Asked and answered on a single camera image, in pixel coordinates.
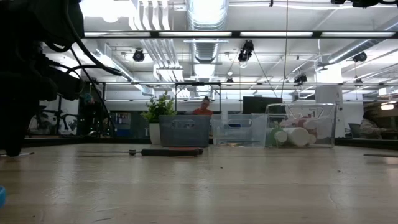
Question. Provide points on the green paint bottle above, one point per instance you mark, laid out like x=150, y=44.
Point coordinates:
x=273, y=137

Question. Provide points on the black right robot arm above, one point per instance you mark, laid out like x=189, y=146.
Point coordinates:
x=363, y=3

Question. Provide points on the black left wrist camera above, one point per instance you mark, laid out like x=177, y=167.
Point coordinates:
x=68, y=85

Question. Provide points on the black computer monitor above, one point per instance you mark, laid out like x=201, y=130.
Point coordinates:
x=261, y=105

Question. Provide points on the grey plastic bin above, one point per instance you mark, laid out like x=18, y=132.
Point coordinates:
x=185, y=137

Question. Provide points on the black ceiling spotlight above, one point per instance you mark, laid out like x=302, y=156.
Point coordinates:
x=360, y=57
x=138, y=56
x=301, y=78

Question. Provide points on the green potted plant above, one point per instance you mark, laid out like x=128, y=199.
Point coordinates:
x=157, y=109

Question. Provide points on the pink paint bottle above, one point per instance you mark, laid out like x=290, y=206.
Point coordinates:
x=309, y=125

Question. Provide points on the tall clear plastic bin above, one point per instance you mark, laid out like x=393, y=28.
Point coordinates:
x=326, y=130

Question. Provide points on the small clear plastic bin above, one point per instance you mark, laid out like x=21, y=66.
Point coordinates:
x=237, y=132

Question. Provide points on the black overhead camera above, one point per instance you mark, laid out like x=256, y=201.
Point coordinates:
x=247, y=49

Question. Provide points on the overhead light bar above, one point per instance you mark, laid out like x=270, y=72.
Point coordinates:
x=236, y=34

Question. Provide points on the white paint bottle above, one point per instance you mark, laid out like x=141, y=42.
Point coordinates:
x=297, y=137

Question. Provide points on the silver ventilation duct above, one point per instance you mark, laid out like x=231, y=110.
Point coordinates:
x=206, y=18

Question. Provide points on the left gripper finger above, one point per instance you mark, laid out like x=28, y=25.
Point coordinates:
x=15, y=130

